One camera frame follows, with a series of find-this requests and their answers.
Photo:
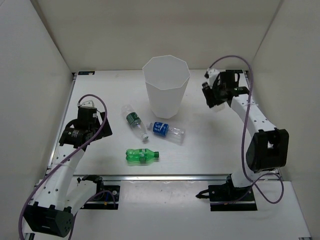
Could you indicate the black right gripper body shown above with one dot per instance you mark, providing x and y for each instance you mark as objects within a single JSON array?
[{"x": 218, "y": 89}]

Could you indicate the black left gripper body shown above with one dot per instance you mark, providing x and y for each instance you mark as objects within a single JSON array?
[{"x": 95, "y": 127}]

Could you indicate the clear bottle green label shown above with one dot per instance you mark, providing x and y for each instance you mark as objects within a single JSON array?
[{"x": 135, "y": 122}]

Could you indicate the clear bottle blue label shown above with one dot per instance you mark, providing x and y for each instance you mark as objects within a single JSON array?
[{"x": 172, "y": 134}]

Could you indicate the small clear bottle dark label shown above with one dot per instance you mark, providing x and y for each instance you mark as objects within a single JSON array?
[{"x": 219, "y": 107}]

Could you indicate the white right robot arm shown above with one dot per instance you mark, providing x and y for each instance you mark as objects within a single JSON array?
[{"x": 268, "y": 148}]

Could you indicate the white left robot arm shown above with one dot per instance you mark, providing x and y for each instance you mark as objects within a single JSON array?
[{"x": 51, "y": 209}]

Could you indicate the white octagonal plastic bin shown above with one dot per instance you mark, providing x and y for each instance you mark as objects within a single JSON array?
[{"x": 166, "y": 79}]

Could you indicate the dark right table sticker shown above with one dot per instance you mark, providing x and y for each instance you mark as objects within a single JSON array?
[{"x": 236, "y": 71}]

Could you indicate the dark table sticker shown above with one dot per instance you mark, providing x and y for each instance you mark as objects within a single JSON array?
[
  {"x": 85, "y": 73},
  {"x": 236, "y": 71}
]

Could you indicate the green plastic soda bottle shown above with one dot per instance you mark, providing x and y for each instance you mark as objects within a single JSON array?
[{"x": 141, "y": 156}]

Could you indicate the dark left table sticker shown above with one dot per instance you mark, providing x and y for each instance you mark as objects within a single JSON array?
[{"x": 85, "y": 73}]

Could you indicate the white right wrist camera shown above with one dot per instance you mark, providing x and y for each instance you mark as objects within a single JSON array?
[{"x": 211, "y": 74}]

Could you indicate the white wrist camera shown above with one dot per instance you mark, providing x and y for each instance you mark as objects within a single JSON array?
[
  {"x": 87, "y": 105},
  {"x": 211, "y": 74}
]

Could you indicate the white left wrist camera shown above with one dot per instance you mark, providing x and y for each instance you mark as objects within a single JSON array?
[{"x": 87, "y": 105}]

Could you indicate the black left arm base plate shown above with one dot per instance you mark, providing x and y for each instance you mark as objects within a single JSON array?
[{"x": 108, "y": 199}]

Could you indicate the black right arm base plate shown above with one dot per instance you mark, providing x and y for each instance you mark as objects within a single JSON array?
[{"x": 227, "y": 198}]

